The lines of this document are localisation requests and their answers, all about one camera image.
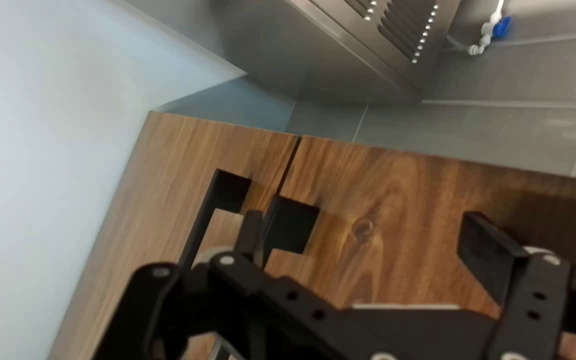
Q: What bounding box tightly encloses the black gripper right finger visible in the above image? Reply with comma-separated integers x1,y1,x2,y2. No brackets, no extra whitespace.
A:
457,211,575,360

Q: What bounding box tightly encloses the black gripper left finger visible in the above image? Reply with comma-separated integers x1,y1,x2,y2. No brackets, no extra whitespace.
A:
196,211,351,348

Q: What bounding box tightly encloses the stainless range hood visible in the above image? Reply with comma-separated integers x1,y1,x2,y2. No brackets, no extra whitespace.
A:
216,0,467,106

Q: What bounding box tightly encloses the white blue wall fitting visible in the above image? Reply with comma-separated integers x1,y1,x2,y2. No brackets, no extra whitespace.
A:
445,0,514,61

